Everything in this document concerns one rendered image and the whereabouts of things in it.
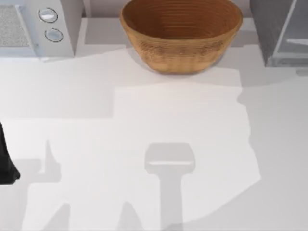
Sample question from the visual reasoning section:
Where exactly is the pale microwave oven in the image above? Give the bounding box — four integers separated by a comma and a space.
0, 0, 85, 59

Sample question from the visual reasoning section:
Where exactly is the round microwave knob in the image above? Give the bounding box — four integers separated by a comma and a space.
44, 27, 64, 43
38, 7, 59, 24

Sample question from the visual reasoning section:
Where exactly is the brown woven basket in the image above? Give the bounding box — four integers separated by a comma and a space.
119, 0, 244, 75

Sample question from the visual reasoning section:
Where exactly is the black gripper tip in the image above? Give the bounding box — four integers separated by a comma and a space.
0, 122, 21, 186

